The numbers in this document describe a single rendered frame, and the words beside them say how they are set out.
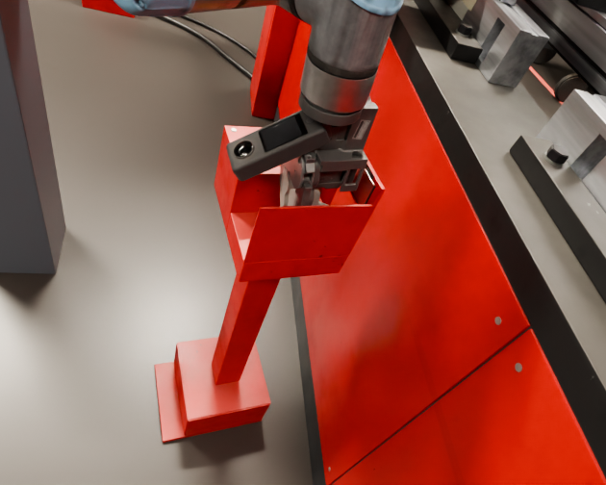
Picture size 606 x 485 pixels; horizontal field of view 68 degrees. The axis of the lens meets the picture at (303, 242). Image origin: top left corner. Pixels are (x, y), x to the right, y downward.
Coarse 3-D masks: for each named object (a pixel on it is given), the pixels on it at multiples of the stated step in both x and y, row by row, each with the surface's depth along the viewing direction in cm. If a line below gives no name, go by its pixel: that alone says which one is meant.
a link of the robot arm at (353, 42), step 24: (312, 0) 40; (336, 0) 39; (360, 0) 38; (384, 0) 38; (312, 24) 43; (336, 24) 40; (360, 24) 39; (384, 24) 40; (312, 48) 43; (336, 48) 41; (360, 48) 41; (384, 48) 43; (336, 72) 43; (360, 72) 43
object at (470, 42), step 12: (420, 0) 94; (432, 0) 91; (444, 0) 94; (432, 12) 89; (444, 12) 89; (432, 24) 89; (444, 24) 84; (456, 24) 86; (444, 36) 84; (456, 36) 81; (444, 48) 84; (456, 48) 80; (468, 48) 80; (480, 48) 81; (468, 60) 82
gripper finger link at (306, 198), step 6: (306, 174) 53; (306, 180) 53; (306, 186) 53; (312, 186) 53; (300, 192) 54; (306, 192) 53; (312, 192) 54; (300, 198) 54; (306, 198) 54; (312, 198) 54; (300, 204) 55; (306, 204) 55
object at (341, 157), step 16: (304, 96) 48; (304, 112) 48; (320, 112) 47; (368, 112) 50; (336, 128) 51; (352, 128) 51; (368, 128) 52; (336, 144) 53; (352, 144) 53; (304, 160) 52; (320, 160) 51; (336, 160) 52; (352, 160) 52; (320, 176) 55; (336, 176) 56; (352, 176) 56
